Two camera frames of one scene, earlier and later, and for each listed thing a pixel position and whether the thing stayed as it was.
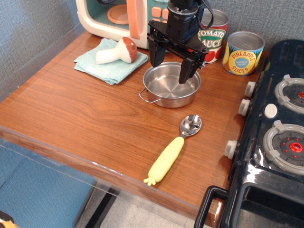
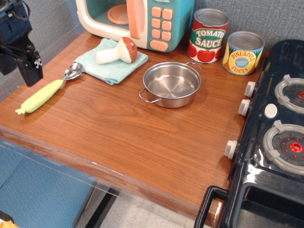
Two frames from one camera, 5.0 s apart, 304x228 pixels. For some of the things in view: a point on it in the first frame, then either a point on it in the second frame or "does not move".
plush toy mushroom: (126, 50) does not move
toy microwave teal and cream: (115, 20) does not move
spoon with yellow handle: (166, 159) → (73, 71)
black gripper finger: (188, 68) → (30, 68)
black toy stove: (266, 187) does not move
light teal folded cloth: (112, 72) does not move
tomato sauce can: (214, 38) does not move
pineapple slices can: (243, 53) does not move
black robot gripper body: (179, 37) → (14, 26)
